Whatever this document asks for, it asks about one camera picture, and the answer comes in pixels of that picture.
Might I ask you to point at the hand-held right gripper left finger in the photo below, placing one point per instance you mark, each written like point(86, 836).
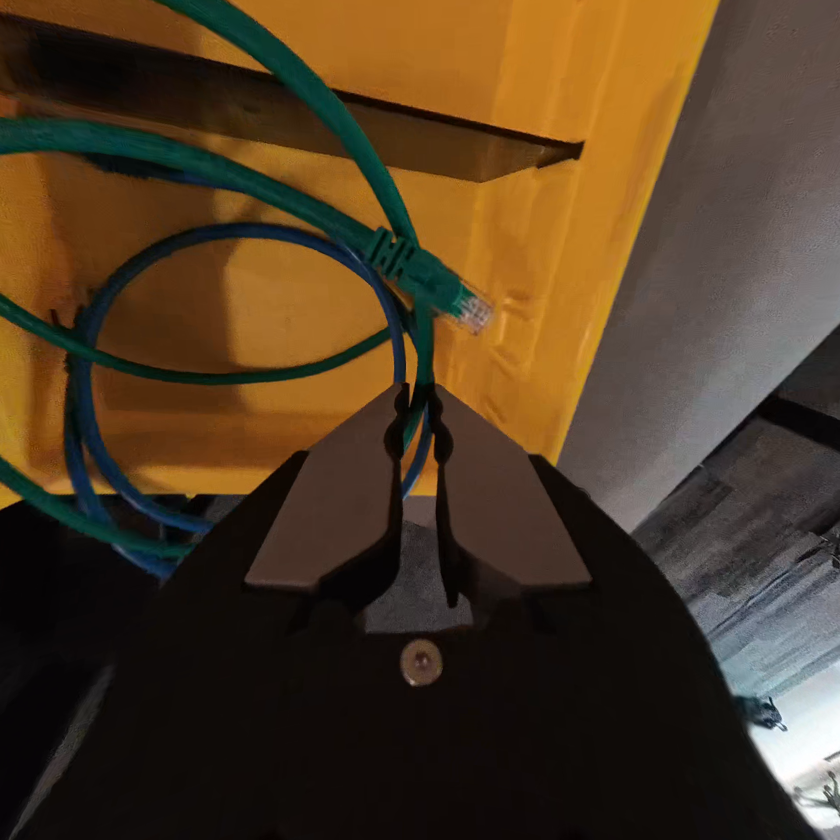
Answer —
point(328, 518)

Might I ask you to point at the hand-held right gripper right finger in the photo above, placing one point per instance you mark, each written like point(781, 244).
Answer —
point(505, 518)

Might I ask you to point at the yellow plastic bin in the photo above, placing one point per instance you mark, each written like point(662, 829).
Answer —
point(558, 197)

